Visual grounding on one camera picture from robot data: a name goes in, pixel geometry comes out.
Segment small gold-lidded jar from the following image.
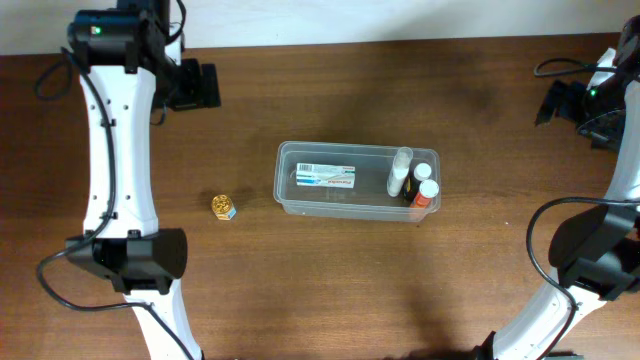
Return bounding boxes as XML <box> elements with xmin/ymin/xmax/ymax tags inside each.
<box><xmin>211</xmin><ymin>195</ymin><xmax>236</xmax><ymax>221</ymax></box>

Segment white Panadol medicine box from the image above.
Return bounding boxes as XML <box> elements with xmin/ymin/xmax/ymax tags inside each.
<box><xmin>295</xmin><ymin>163</ymin><xmax>356</xmax><ymax>189</ymax></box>

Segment dark syrup bottle white cap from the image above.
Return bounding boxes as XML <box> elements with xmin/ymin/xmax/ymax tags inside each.
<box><xmin>401</xmin><ymin>162</ymin><xmax>432</xmax><ymax>202</ymax></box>

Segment orange tube white cap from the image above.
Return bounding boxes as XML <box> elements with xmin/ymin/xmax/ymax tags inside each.
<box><xmin>410</xmin><ymin>179</ymin><xmax>440</xmax><ymax>209</ymax></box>

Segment white plastic lotion bottle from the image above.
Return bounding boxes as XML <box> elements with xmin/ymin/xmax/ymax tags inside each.
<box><xmin>386</xmin><ymin>147</ymin><xmax>413</xmax><ymax>197</ymax></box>

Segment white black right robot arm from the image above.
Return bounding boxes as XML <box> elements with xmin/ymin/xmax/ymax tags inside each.
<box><xmin>471</xmin><ymin>17</ymin><xmax>639</xmax><ymax>360</ymax></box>

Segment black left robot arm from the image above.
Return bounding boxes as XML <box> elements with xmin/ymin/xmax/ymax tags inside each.
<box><xmin>66</xmin><ymin>1</ymin><xmax>221</xmax><ymax>359</ymax></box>

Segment clear plastic container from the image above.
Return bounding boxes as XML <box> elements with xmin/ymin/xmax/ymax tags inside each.
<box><xmin>273</xmin><ymin>141</ymin><xmax>441</xmax><ymax>222</ymax></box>

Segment black right camera cable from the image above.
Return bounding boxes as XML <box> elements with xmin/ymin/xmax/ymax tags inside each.
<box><xmin>524</xmin><ymin>57</ymin><xmax>640</xmax><ymax>360</ymax></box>

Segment black camera cable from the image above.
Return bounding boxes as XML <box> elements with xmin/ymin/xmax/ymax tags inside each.
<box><xmin>524</xmin><ymin>57</ymin><xmax>640</xmax><ymax>360</ymax></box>
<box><xmin>32</xmin><ymin>0</ymin><xmax>201</xmax><ymax>360</ymax></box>

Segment black left camera cable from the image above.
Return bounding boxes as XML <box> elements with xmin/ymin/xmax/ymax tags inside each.
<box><xmin>32</xmin><ymin>0</ymin><xmax>201</xmax><ymax>360</ymax></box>

